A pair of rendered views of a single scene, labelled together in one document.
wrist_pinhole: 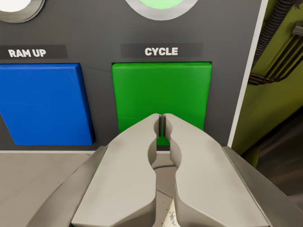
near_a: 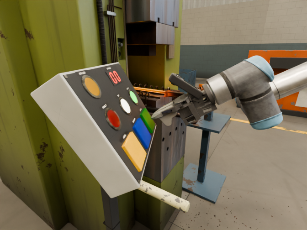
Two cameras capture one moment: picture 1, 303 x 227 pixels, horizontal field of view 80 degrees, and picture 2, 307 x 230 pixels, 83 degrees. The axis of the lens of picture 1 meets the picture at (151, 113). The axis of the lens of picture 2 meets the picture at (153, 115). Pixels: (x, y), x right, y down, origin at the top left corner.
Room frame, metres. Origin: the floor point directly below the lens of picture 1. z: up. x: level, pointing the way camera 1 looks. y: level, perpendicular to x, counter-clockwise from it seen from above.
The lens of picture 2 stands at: (0.02, 0.55, 1.24)
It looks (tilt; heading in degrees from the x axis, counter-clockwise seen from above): 20 degrees down; 274
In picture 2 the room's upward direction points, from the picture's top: straight up
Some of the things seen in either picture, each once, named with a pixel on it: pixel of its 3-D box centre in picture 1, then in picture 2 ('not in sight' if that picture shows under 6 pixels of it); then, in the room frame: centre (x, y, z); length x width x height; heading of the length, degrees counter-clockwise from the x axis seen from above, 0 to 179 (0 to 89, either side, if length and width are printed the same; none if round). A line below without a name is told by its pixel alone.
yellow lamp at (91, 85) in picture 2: not in sight; (92, 86); (0.18, 0.19, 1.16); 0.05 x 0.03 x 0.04; 62
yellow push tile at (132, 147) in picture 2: not in sight; (134, 151); (0.10, 0.19, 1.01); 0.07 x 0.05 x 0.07; 87
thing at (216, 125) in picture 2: not in sight; (208, 120); (-0.36, -0.88, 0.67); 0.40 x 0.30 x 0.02; 60
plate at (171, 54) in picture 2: not in sight; (171, 45); (-0.01, -0.79, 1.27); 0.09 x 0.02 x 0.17; 62
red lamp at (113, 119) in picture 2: not in sight; (113, 118); (0.14, 0.19, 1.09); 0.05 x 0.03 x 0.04; 62
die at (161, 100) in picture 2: not in sight; (136, 96); (0.21, -0.55, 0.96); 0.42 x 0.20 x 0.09; 152
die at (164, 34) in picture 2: not in sight; (134, 36); (0.21, -0.55, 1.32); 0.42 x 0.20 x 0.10; 152
